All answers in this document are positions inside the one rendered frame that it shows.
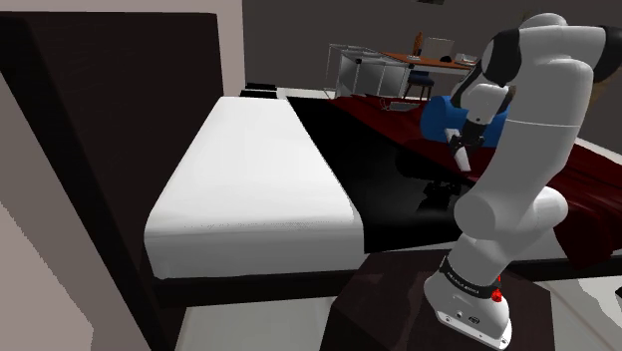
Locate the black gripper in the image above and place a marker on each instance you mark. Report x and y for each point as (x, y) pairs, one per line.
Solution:
(471, 132)

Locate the blue chair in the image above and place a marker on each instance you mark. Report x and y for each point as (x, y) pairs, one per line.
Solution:
(420, 80)

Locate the grey flat tablet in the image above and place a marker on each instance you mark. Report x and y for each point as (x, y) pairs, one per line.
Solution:
(403, 106)

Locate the white oblong remote control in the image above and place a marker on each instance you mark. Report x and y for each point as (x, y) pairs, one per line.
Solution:
(462, 161)

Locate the dark robot stand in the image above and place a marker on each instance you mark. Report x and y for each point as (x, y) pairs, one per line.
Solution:
(384, 301)

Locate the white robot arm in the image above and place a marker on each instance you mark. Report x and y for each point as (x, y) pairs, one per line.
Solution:
(544, 146)

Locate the black bedside table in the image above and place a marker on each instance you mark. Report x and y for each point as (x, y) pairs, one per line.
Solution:
(260, 90)

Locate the blue cylindrical pillow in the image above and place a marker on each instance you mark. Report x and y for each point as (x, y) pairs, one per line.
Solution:
(437, 121)

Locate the desk with orange top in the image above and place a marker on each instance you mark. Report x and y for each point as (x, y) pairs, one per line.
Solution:
(388, 73)

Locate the dark red blanket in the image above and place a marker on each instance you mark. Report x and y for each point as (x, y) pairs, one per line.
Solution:
(588, 184)

